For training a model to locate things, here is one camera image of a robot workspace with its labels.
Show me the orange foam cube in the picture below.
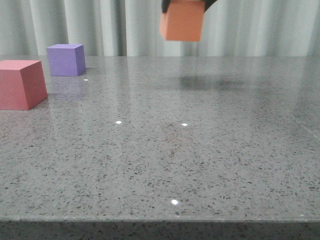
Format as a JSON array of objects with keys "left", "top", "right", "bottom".
[{"left": 159, "top": 0, "right": 205, "bottom": 42}]

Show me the red foam cube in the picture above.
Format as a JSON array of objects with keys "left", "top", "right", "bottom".
[{"left": 0, "top": 60, "right": 48, "bottom": 110}]

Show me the purple foam cube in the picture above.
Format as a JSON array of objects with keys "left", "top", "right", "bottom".
[{"left": 46, "top": 44, "right": 86, "bottom": 77}]

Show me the pale green pleated curtain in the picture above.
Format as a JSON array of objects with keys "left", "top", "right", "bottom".
[{"left": 0, "top": 0, "right": 320, "bottom": 57}]

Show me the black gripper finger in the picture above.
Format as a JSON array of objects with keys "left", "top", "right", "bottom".
[
  {"left": 203, "top": 0, "right": 217, "bottom": 12},
  {"left": 161, "top": 0, "right": 171, "bottom": 13}
]

